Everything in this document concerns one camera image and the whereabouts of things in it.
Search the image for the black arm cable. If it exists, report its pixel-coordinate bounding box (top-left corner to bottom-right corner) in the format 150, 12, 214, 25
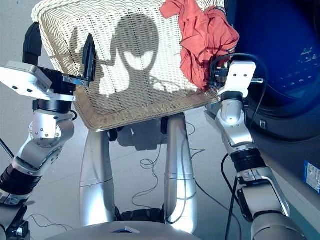
209, 53, 269, 240
0, 137, 15, 158

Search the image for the pale woven laundry basket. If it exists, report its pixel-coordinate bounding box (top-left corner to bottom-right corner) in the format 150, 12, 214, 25
31, 0, 226, 133

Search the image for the thin grey floor cable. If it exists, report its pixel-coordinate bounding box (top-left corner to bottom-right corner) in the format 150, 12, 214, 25
26, 213, 75, 233
131, 122, 207, 212
194, 181, 243, 240

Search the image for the black robot waist block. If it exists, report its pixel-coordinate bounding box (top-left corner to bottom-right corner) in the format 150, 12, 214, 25
114, 207, 166, 223

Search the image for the orange red garment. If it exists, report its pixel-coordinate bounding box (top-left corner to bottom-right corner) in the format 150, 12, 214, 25
159, 0, 240, 91

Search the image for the silver robot leg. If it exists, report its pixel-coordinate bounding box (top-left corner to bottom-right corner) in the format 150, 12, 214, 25
79, 128, 117, 227
163, 113, 198, 235

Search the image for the silver robot torso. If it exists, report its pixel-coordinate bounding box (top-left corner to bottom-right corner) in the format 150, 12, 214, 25
46, 221, 201, 240

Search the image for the blue energy label sticker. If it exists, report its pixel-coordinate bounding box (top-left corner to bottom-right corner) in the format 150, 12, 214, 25
303, 159, 320, 194

